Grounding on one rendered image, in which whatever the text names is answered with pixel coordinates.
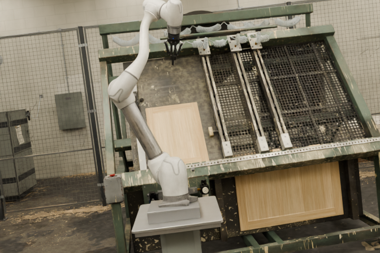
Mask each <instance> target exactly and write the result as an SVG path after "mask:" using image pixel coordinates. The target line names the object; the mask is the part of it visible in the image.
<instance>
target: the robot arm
mask: <svg viewBox="0 0 380 253"><path fill-rule="evenodd" d="M142 8H143V10H144V18H143V20H142V22H141V25H140V45H139V54H138V56H137V58H136V59H135V61H134V62H133V63H132V64H131V65H130V66H129V67H128V68H126V69H125V70H124V72H123V73H122V74H121V75H120V76H119V77H118V78H116V79H115V80H113V81H112V82H111V83H110V84H109V86H108V90H107V92H108V95H109V97H110V99H111V100H112V101H113V102H114V104H115V105H116V107H117V108H118V109H121V110H122V113H123V114H124V116H125V118H126V119H127V121H128V123H129V125H130V127H131V128H132V130H133V132H134V134H135V136H136V137H137V139H138V141H139V143H140V145H141V146H142V148H143V150H144V151H145V153H146V155H147V157H148V159H149V160H148V167H149V169H150V171H151V173H152V176H153V178H154V180H155V181H156V182H157V183H158V184H159V185H161V188H162V192H163V201H162V203H161V204H159V205H158V207H159V208H161V207H178V206H189V204H190V202H195V201H197V200H198V197H194V196H190V195H189V194H188V177H187V170H186V166H185V164H184V162H183V161H182V160H181V158H179V157H175V156H173V157H170V155H169V154H168V153H166V152H164V151H163V152H162V150H161V148H160V146H159V144H158V142H157V141H156V139H155V137H154V135H153V133H152V132H151V130H150V128H149V127H148V125H147V123H146V121H145V119H144V117H143V116H142V114H141V112H140V110H139V108H138V107H137V105H136V103H135V96H134V93H133V91H132V90H133V89H134V87H135V85H136V83H137V82H138V80H139V78H140V75H141V73H142V71H143V69H144V67H145V65H146V63H147V60H148V56H149V26H150V25H151V23H152V22H154V21H158V20H159V19H163V20H165V21H166V22H167V32H168V39H167V40H164V44H165V46H166V50H167V54H168V55H170V60H172V65H174V61H175V60H176V56H178V55H179V53H180V49H181V47H182V45H183V42H182V41H181V40H180V32H181V26H182V20H183V6H182V2H181V1H180V0H169V1H168V2H167V3H166V2H165V1H163V0H145V1H144V2H143V4H142ZM167 42H168V43H169V44H170V51H169V47H168V44H167ZM178 43H180V46H179V49H178V53H176V46H177V44H178ZM173 45H174V54H172V46H173Z"/></svg>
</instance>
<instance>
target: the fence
mask: <svg viewBox="0 0 380 253"><path fill-rule="evenodd" d="M132 91H137V84H136V85H135V87H134V89H133V90H132ZM137 147H138V153H139V163H140V170H146V169H147V167H146V158H145V151H144V150H143V148H142V146H141V145H140V143H139V141H138V139H137Z"/></svg>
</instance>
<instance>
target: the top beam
mask: <svg viewBox="0 0 380 253"><path fill-rule="evenodd" d="M271 32H272V34H271ZM260 33H261V35H262V36H264V35H268V36H269V35H270V34H271V35H270V36H269V38H270V39H269V40H268V41H267V42H263V43H262V42H261V45H262V46H272V45H282V44H288V43H298V42H307V41H317V40H324V38H325V37H326V36H332V35H334V33H335V30H334V28H333V26H332V25H331V24H330V25H320V26H314V27H304V28H294V29H284V30H273V31H267V32H260ZM209 39H210V40H212V41H213V42H214V41H215V40H222V39H224V40H226V39H227V36H220V37H210V38H208V45H209V49H210V52H211V53H212V52H217V51H227V50H231V49H230V46H229V43H228V40H227V41H226V45H225V46H223V47H220V46H219V47H216V46H214V44H213V43H212V42H211V41H210V40H209ZM187 41H188V42H190V43H193V41H196V39H194V40H184V41H182V42H183V43H184V42H185V43H184V45H183V46H182V49H181V50H180V53H179V55H178V56H182V55H192V54H199V51H198V48H196V45H195V48H193V46H192V44H190V43H188V42H187ZM240 46H241V49H247V48H251V45H250V43H249V39H248V38H247V42H245V43H240ZM138 54H139V45H137V46H127V47H117V48H110V49H101V50H98V59H99V62H100V61H104V60H105V61H107V63H108V64H111V63H121V62H131V61H135V59H136V58H137V56H138ZM166 57H170V55H168V54H167V50H166V46H165V45H164V43H153V44H149V56H148V59H157V58H166Z"/></svg>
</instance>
